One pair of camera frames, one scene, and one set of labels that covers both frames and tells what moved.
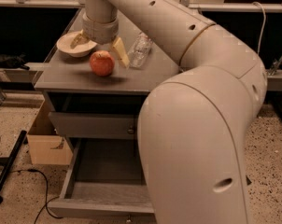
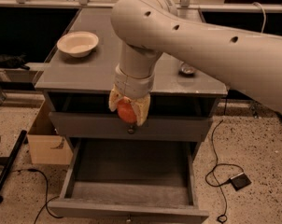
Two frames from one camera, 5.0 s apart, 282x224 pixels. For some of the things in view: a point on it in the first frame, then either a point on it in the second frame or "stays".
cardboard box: [48, 147] stays
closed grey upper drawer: [95, 126] stays
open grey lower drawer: [106, 177] stays
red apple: [102, 63] to [126, 110]
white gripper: [100, 32] to [133, 85]
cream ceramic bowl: [81, 49] stays
